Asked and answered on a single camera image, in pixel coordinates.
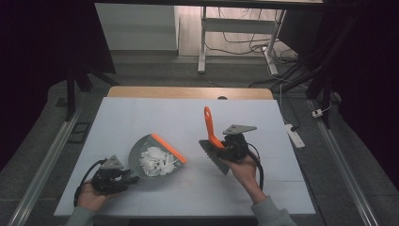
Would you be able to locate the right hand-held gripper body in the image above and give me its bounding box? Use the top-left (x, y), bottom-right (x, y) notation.
top-left (221, 124), bottom-right (258, 163)

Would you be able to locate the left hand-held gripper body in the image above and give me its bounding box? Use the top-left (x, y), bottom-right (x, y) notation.
top-left (89, 154), bottom-right (133, 194)

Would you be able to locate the grey dustpan with orange edge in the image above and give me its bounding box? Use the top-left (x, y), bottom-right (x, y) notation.
top-left (127, 133), bottom-right (188, 181)

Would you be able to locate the orange handled grey brush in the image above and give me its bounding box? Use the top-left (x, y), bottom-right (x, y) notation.
top-left (198, 105), bottom-right (231, 176)

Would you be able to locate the white paper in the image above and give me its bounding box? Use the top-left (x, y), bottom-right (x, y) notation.
top-left (138, 145), bottom-right (179, 177)

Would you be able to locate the person's left hand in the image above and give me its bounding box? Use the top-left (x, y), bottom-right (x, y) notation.
top-left (76, 179), bottom-right (116, 213)

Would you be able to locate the person's right hand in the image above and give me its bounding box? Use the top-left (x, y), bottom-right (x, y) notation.
top-left (219, 153), bottom-right (267, 205)

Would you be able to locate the black floor plate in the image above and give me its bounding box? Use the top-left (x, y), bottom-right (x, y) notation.
top-left (66, 121), bottom-right (92, 145)

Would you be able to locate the white power strip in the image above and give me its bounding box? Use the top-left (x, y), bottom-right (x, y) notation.
top-left (284, 123), bottom-right (306, 150)

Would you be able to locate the black stand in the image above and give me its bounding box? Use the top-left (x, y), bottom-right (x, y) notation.
top-left (64, 60), bottom-right (121, 122)
top-left (271, 12), bottom-right (365, 130)

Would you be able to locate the black curtain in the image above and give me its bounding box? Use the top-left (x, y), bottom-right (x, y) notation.
top-left (316, 0), bottom-right (399, 183)
top-left (0, 0), bottom-right (117, 172)

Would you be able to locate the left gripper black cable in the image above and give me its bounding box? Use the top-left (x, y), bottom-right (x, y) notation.
top-left (72, 158), bottom-right (108, 208)

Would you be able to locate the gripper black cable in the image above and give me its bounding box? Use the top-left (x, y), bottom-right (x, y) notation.
top-left (246, 142), bottom-right (265, 191)
top-left (72, 158), bottom-right (108, 208)

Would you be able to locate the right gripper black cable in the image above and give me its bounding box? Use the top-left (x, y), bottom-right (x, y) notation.
top-left (246, 142), bottom-right (265, 191)

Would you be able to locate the black power strip cable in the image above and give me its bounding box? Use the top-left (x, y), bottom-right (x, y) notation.
top-left (278, 82), bottom-right (301, 132)

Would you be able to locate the aluminium rail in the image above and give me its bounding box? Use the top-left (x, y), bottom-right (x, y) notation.
top-left (7, 105), bottom-right (85, 226)
top-left (308, 99), bottom-right (381, 226)

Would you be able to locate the tangle of floor cables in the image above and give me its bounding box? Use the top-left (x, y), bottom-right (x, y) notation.
top-left (205, 8), bottom-right (299, 59)

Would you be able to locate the white desk frame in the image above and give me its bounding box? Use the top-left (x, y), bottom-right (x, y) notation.
top-left (198, 6), bottom-right (287, 76)

